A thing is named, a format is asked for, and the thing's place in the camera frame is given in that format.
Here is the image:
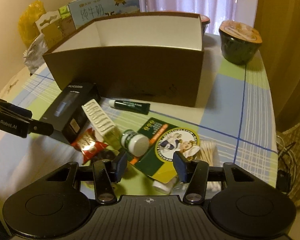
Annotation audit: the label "dark velvet scrunchie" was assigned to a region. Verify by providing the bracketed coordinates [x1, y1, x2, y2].
[91, 149, 119, 164]

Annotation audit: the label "cotton swab pack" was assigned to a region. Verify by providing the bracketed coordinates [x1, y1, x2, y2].
[195, 140, 220, 167]

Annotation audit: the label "black shaver box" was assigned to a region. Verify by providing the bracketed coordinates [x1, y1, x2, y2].
[40, 82, 101, 144]

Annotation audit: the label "red snack packet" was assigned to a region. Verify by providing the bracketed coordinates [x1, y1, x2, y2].
[71, 128, 108, 164]

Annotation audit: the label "green ointment blister card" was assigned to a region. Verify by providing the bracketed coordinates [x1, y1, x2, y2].
[130, 118, 200, 183]

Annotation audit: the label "green lip balm tube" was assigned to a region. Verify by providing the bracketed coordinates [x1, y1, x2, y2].
[108, 99, 150, 115]

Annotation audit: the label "small white medicine bottle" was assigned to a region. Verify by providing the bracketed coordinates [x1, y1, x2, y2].
[152, 176, 183, 194]

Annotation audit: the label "white plastic bag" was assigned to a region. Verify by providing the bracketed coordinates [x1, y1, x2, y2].
[23, 33, 48, 75]

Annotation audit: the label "plaid tablecloth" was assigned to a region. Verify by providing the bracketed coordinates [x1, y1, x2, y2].
[0, 34, 277, 213]

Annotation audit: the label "yellow plastic bag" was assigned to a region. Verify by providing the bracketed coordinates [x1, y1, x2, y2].
[18, 0, 46, 48]

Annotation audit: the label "large brown cardboard box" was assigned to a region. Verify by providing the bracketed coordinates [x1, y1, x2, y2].
[43, 11, 204, 107]

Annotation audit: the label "green instant noodle bowl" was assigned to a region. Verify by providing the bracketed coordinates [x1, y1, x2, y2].
[219, 20, 262, 65]

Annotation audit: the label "blue milk carton box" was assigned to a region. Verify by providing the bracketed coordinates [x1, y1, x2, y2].
[69, 0, 140, 29]

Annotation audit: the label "red instant rice bowl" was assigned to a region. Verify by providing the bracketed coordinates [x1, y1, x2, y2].
[200, 15, 210, 34]

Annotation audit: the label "brown drape curtain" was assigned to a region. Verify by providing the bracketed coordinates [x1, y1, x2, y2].
[254, 0, 300, 132]

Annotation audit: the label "black cables on floor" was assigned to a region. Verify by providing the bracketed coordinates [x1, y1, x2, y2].
[275, 132, 299, 196]

